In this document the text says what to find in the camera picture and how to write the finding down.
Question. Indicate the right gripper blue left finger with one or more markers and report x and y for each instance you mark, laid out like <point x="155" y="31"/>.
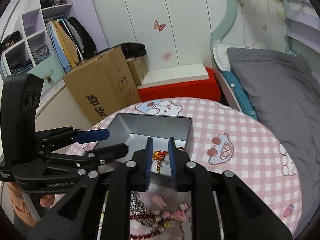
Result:
<point x="149" y="153"/>

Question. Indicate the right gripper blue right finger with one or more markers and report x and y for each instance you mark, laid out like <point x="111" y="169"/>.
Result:
<point x="173" y="167"/>

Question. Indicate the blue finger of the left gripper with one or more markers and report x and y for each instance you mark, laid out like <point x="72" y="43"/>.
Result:
<point x="109" y="153"/>
<point x="91" y="136"/>

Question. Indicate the red gold knot charm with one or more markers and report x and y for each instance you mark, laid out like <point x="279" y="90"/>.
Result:
<point x="161" y="158"/>

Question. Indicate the person's left forearm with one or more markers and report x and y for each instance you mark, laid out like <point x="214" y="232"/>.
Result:
<point x="23" y="223"/>

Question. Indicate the person's left hand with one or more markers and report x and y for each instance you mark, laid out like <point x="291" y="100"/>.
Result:
<point x="20" y="207"/>

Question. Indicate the grey metal tin box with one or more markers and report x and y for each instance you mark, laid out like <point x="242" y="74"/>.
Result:
<point x="134" y="130"/>

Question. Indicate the pink bunny hair clip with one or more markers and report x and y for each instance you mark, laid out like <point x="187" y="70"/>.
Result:
<point x="158" y="201"/>

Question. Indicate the large cardboard box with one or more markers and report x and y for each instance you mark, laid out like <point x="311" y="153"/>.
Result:
<point x="102" y="85"/>

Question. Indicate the pink checkered tablecloth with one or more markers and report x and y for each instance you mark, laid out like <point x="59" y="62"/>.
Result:
<point x="226" y="139"/>

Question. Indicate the red storage bench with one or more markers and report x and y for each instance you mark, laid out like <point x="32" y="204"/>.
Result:
<point x="201" y="89"/>

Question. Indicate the small cardboard box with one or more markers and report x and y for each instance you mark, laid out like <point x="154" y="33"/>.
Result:
<point x="138" y="69"/>

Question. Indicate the teal bed sheet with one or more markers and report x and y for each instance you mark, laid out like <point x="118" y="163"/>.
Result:
<point x="240" y="94"/>

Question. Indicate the white board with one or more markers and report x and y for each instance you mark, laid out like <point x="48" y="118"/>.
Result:
<point x="192" y="72"/>

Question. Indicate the hanging clothes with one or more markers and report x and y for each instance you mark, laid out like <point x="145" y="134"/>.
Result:
<point x="71" y="42"/>

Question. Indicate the black clothing pile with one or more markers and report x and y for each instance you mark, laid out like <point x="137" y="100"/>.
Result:
<point x="130" y="50"/>

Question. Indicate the purple shelf wardrobe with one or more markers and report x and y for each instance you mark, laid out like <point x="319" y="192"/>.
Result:
<point x="29" y="17"/>

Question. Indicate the white pillow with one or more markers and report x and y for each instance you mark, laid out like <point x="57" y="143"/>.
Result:
<point x="221" y="56"/>

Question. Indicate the grey duvet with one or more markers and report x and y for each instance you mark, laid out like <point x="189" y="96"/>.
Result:
<point x="285" y="97"/>

